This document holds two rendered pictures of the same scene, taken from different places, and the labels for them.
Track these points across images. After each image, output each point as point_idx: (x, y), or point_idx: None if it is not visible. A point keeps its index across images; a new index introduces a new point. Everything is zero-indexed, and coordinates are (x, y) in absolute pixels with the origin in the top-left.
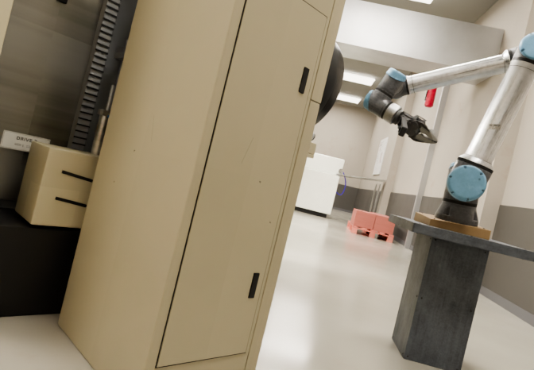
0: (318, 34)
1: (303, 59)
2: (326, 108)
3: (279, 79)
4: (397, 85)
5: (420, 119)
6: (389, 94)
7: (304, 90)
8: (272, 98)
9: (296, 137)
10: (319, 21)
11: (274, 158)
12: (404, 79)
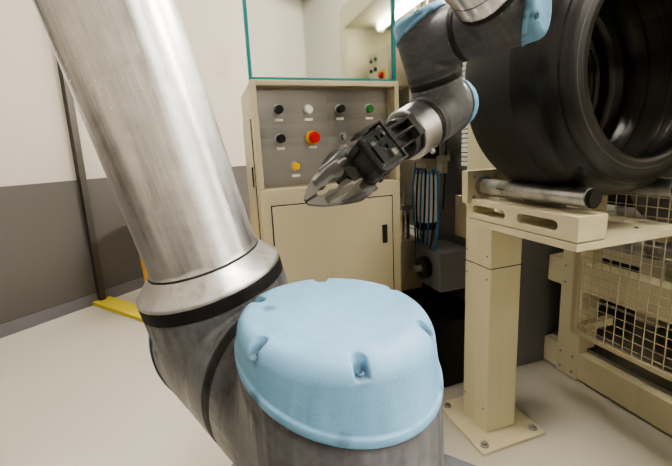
0: (250, 137)
1: (251, 162)
2: (528, 135)
3: (251, 182)
4: (401, 57)
5: (360, 135)
6: (410, 87)
7: (254, 184)
8: (252, 197)
9: (258, 222)
10: (249, 127)
11: (257, 238)
12: (399, 33)
